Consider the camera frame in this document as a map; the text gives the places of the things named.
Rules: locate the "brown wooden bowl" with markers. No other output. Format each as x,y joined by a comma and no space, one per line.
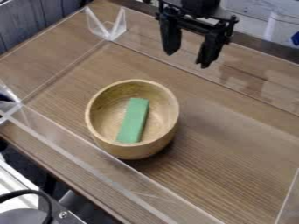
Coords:
105,111

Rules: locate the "grey metal bracket with screw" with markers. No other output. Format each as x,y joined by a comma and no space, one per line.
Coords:
61,215

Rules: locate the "clear acrylic tray wall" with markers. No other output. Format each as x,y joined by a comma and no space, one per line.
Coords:
229,169

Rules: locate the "green rectangular block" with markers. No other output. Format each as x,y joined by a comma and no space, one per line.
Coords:
132,125

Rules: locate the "white container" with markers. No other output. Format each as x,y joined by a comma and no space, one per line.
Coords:
281,28

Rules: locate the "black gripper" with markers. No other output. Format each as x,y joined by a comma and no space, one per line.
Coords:
200,16

